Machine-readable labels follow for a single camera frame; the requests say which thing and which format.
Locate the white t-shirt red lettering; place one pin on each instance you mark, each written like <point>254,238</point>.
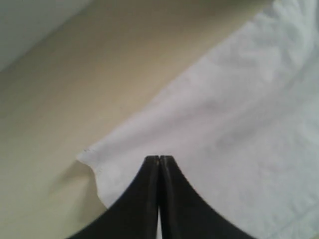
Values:
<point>242,123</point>

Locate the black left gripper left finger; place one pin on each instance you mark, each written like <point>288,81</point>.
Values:
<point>135,213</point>

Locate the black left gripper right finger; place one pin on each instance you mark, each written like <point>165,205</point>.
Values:
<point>184,214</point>

